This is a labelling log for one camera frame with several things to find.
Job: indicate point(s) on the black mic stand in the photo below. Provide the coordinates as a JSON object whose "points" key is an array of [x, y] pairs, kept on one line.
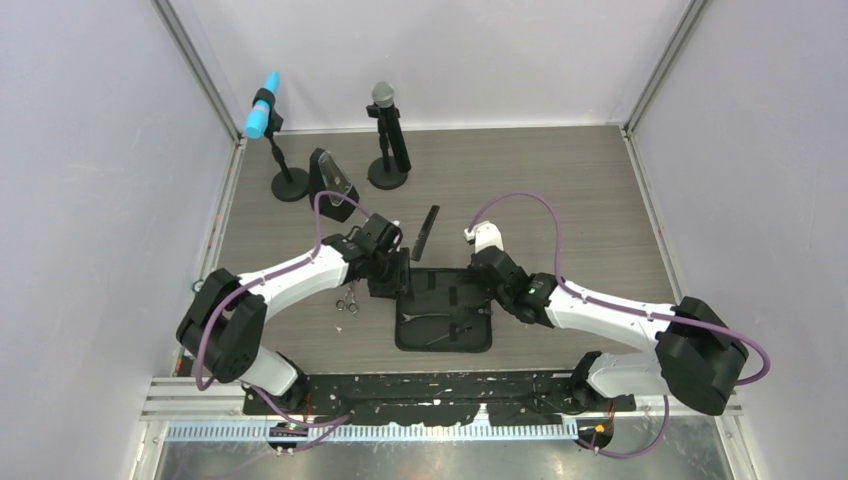
{"points": [[289, 184], [383, 172]]}

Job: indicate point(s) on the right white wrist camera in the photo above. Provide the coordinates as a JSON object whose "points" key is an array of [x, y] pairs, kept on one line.
{"points": [[484, 235]]}

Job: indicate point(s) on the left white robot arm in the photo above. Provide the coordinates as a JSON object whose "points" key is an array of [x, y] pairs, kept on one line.
{"points": [[224, 324]]}

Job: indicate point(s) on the grey black microphone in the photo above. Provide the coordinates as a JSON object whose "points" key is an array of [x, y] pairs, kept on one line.
{"points": [[383, 96]]}

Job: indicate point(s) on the aluminium frame rail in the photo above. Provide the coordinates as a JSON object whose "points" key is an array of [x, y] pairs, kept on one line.
{"points": [[217, 414]]}

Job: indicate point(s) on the silver scissors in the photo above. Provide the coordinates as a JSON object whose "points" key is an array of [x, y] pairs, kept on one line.
{"points": [[347, 303]]}

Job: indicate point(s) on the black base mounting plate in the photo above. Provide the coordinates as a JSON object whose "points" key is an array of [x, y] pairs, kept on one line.
{"points": [[511, 398]]}

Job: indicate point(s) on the right black mic stand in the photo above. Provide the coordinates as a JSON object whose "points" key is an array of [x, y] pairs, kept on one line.
{"points": [[383, 172]]}

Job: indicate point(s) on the left black mic stand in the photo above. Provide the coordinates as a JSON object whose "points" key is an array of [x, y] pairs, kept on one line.
{"points": [[289, 184]]}

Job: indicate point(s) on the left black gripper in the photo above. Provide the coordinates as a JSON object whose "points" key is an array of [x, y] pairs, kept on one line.
{"points": [[399, 283]]}

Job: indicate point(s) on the black zip tool case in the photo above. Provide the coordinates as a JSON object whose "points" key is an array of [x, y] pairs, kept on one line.
{"points": [[454, 290]]}

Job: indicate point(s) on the black hair comb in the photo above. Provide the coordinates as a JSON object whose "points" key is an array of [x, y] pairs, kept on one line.
{"points": [[424, 233]]}

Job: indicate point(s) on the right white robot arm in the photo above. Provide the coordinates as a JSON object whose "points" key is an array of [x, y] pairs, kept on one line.
{"points": [[684, 351]]}

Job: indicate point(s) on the black metronome clear cover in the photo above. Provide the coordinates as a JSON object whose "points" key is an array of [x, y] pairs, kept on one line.
{"points": [[329, 187]]}

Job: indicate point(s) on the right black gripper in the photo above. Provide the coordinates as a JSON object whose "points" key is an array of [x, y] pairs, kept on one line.
{"points": [[473, 270]]}

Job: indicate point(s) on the blue microphone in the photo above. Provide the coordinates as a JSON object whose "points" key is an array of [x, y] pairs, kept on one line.
{"points": [[262, 119]]}

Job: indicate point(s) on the black hair clip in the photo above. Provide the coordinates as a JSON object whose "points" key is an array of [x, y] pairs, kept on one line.
{"points": [[407, 318], [453, 333]]}

